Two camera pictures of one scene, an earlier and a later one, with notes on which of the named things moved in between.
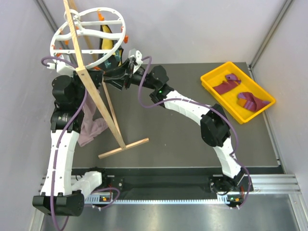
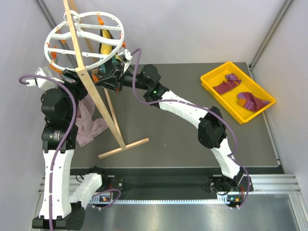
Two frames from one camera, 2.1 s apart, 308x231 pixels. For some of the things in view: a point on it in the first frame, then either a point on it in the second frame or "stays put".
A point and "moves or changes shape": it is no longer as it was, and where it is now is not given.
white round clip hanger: [67, 36] moves or changes shape
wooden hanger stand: [94, 46] → [100, 93]
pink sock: [90, 126] stays put
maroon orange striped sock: [248, 100] stays put
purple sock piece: [233, 77] stays put
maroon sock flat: [225, 86] stays put
